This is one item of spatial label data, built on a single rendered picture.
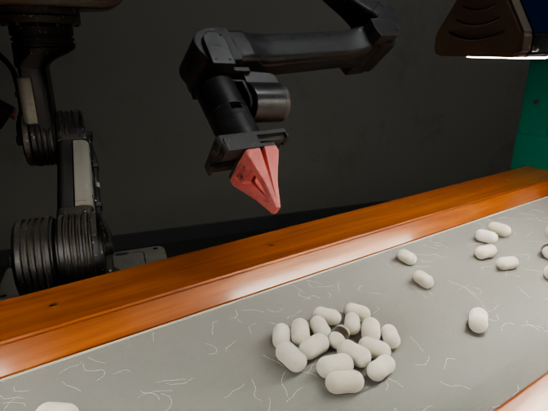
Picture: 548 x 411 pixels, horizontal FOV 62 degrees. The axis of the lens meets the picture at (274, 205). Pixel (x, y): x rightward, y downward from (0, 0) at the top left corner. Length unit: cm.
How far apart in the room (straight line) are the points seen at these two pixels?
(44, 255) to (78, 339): 23
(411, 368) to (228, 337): 20
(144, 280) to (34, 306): 13
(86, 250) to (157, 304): 21
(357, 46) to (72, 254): 59
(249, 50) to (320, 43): 16
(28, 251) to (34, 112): 32
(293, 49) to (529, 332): 51
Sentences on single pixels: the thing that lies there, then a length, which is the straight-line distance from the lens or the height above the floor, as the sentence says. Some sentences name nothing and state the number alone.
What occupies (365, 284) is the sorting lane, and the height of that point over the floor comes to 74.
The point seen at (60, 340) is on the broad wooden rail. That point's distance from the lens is 55.
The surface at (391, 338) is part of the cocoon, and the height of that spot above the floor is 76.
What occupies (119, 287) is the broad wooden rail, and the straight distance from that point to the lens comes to 60.
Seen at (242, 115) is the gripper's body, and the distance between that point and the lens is 59.
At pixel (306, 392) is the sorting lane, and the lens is 46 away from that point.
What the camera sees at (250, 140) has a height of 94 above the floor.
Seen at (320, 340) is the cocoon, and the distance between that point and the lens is 49.
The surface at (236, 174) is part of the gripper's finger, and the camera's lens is 58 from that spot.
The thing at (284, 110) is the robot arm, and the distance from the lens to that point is 67.
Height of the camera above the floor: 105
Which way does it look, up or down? 20 degrees down
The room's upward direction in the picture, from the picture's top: straight up
